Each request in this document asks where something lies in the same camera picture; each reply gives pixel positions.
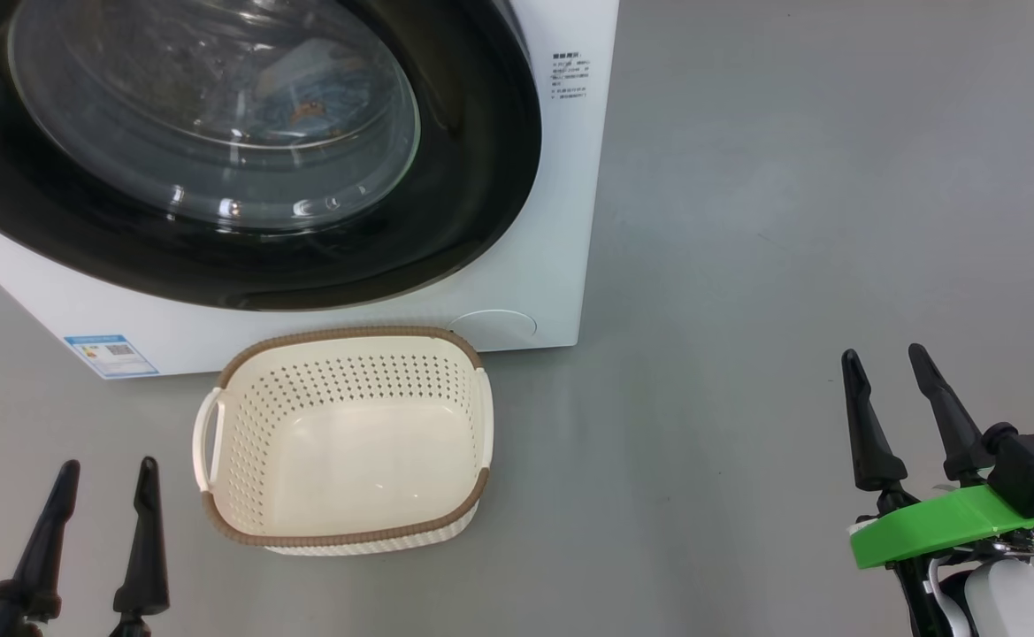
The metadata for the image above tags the cream perforated laundry basket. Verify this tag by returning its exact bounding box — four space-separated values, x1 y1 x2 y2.
193 326 494 556

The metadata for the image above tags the blue garment with cream lining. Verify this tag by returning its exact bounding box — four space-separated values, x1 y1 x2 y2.
247 84 398 142

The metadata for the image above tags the washing machine glass door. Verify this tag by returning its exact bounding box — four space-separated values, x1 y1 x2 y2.
0 0 542 312

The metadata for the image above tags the blue energy label sticker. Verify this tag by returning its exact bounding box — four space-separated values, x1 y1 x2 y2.
64 334 161 380

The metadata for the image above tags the white front-load washing machine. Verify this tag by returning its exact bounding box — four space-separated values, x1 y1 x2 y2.
0 0 621 380

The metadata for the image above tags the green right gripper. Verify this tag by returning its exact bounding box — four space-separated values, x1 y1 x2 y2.
841 343 1034 637

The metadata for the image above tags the small black text sticker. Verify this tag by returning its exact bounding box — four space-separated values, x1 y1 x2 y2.
552 51 590 100

